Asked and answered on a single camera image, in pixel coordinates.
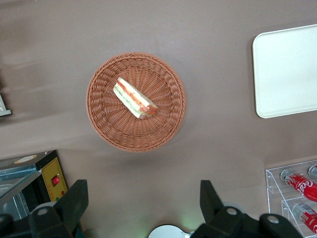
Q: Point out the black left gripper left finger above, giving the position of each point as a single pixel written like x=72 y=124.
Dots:
x=67 y=208

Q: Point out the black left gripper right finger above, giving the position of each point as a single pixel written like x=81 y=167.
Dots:
x=213 y=208

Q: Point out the triangle sandwich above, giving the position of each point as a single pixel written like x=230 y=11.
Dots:
x=133 y=98

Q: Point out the round brown wicker basket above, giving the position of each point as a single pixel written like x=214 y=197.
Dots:
x=109 y=119

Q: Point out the white plastic tray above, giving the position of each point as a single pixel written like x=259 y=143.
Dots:
x=284 y=72

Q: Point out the black appliance with yellow panel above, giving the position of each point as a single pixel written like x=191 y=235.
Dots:
x=53 y=171

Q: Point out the white round object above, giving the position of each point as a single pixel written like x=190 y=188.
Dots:
x=166 y=232

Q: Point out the clear acrylic can rack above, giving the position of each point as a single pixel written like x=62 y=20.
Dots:
x=275 y=181

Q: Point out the grey framed panel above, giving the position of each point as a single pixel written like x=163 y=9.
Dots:
x=3 y=109

